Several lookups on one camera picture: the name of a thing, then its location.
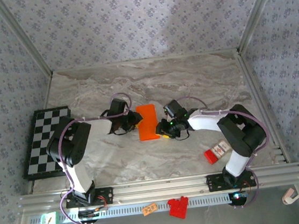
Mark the aluminium frame post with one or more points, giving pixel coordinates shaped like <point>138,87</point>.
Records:
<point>258,10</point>
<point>23,37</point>

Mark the black grey checkerboard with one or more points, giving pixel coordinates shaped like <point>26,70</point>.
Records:
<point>42,145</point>

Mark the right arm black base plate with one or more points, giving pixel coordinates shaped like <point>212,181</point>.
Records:
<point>214,183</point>

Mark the red toy brick block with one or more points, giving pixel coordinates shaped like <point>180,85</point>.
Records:
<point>178,208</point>

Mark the red and white small box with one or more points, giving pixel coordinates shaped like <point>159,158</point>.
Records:
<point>210,157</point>

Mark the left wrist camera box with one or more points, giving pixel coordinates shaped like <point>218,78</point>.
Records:
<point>118,107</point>

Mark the aluminium side rail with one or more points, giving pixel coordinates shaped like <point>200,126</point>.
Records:
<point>48,93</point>
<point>251,78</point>

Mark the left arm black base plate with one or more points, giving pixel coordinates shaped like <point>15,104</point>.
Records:
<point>109,195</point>

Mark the long aluminium base rail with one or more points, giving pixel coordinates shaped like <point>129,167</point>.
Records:
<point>158,189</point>

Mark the green white card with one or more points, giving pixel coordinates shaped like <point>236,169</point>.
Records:
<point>48,222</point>

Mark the pink plastic hook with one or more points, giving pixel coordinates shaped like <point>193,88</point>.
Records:
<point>289,197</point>

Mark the orange paper tag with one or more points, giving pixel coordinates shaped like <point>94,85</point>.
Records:
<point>149,209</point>

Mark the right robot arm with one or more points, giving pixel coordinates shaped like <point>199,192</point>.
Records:
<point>245,133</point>

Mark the orange square paper sheet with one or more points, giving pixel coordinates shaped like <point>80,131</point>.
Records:
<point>148,123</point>

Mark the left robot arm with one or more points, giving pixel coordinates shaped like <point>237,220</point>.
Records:
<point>69,146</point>

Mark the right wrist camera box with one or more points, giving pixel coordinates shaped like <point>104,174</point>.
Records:
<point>174,106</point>

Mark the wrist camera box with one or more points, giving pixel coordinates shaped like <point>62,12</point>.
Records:
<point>118,107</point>
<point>174,106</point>

